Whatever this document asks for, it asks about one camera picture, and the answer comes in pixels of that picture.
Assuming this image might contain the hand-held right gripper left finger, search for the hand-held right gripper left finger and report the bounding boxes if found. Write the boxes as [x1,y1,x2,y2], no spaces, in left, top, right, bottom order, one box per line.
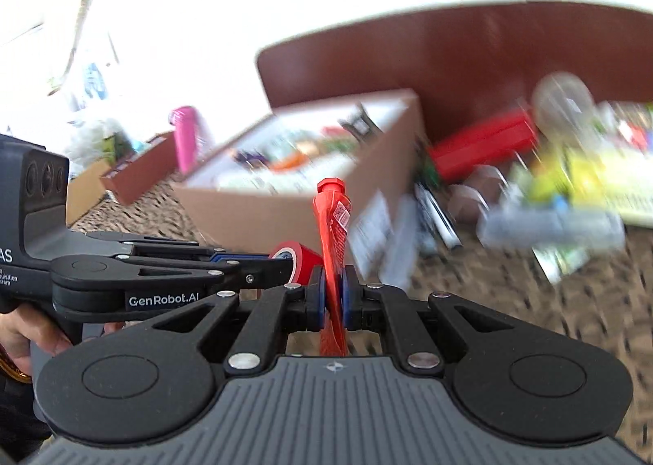
[122,266,328,377]

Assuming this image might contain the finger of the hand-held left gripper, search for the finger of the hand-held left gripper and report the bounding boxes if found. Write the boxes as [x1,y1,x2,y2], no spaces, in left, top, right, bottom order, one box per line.
[50,252,303,324]
[84,231,272,263]

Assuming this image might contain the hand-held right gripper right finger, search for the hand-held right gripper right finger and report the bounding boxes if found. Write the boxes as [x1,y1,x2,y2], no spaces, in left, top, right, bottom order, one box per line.
[342,265,517,375]

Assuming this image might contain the red tape roll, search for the red tape roll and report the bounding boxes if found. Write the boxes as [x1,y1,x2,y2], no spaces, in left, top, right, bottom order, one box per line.
[268,240,324,288]

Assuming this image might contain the red tube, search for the red tube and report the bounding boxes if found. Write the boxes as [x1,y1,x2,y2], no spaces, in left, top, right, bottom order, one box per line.
[311,177,354,359]

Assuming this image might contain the brown cardboard shoe box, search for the brown cardboard shoe box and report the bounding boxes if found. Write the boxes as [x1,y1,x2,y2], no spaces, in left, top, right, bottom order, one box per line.
[175,89,425,293]

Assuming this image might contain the person's left hand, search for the person's left hand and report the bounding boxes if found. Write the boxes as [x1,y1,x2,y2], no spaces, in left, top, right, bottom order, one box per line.
[0,303,124,385]

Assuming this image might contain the dark brown open box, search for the dark brown open box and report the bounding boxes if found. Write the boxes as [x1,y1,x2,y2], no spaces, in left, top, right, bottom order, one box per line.
[99,131,178,207]

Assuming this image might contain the pink water bottle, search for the pink water bottle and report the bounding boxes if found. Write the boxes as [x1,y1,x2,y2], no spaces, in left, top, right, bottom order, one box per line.
[170,106,216,176]

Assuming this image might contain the brown oval object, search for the brown oval object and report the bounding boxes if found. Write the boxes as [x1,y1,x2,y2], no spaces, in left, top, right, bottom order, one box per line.
[448,164,507,222]

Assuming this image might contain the letter printed blanket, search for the letter printed blanket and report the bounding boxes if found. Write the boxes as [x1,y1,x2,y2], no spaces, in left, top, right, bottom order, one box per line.
[66,174,653,461]

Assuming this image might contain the long red box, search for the long red box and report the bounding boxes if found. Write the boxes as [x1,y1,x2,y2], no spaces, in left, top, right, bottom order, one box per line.
[427,110,540,181]

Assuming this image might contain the clear plastic case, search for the clear plastic case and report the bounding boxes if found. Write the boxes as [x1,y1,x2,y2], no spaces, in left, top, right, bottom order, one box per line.
[478,204,626,250]

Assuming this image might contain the brown wooden headboard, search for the brown wooden headboard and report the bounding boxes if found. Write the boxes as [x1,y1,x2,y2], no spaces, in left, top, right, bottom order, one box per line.
[254,0,653,152]

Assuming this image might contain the clear plastic funnel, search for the clear plastic funnel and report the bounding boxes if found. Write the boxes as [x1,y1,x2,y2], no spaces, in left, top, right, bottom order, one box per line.
[529,71,599,140]

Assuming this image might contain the yellow-green medicine box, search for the yellow-green medicine box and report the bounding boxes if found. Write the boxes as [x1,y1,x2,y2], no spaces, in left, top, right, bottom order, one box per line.
[564,148,653,227]

